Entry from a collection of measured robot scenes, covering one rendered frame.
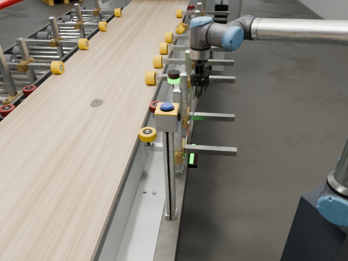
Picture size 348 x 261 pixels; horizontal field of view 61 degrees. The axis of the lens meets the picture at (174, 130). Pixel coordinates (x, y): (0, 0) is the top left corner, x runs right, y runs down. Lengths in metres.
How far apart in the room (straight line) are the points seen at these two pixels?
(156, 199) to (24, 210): 0.59
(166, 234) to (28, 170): 0.61
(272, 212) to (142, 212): 1.15
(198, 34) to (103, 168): 0.66
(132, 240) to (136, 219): 0.10
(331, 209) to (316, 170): 1.43
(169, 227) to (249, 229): 1.00
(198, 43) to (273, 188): 1.49
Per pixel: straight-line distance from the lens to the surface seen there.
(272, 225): 2.22
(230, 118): 1.59
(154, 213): 1.40
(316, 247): 1.70
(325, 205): 1.31
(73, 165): 1.28
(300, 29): 1.23
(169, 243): 1.21
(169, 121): 0.92
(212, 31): 1.23
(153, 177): 1.56
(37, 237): 1.08
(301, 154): 2.85
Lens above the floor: 1.70
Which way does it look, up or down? 35 degrees down
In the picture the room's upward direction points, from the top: 2 degrees counter-clockwise
